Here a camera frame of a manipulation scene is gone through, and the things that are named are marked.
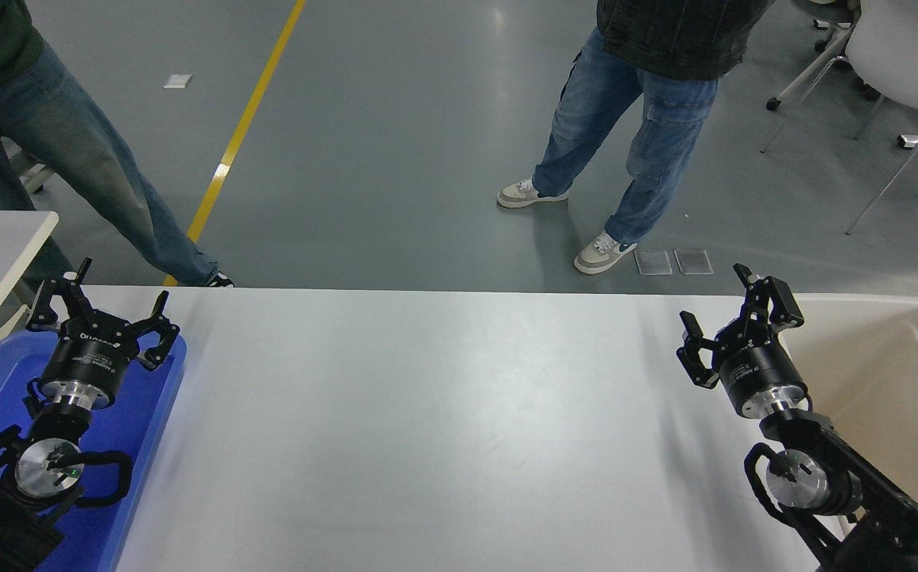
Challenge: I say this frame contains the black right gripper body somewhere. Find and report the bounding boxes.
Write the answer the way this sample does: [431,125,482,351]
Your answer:
[717,340,808,418]

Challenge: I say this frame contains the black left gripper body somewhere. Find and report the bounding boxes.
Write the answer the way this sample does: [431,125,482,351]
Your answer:
[42,322,140,388]

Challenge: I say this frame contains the clear floor plate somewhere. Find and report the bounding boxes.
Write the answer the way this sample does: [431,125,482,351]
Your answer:
[674,249,714,276]
[634,249,673,276]

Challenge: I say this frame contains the blue plastic tray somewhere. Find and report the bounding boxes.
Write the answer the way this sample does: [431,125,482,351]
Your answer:
[0,328,188,572]

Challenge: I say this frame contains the white swivel chair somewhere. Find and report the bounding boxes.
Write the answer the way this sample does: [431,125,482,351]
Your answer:
[2,139,56,194]

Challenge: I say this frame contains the large pale plastic bin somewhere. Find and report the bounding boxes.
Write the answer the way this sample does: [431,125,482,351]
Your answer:
[777,294,918,557]

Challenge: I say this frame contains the office chair with casters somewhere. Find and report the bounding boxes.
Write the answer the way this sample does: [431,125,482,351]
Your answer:
[765,0,881,111]

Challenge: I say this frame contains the yellow floor tape line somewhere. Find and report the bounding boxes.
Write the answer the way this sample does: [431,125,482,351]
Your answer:
[163,0,307,287]

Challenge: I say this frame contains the white chair with metal legs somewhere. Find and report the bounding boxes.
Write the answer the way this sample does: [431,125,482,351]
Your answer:
[759,0,918,235]

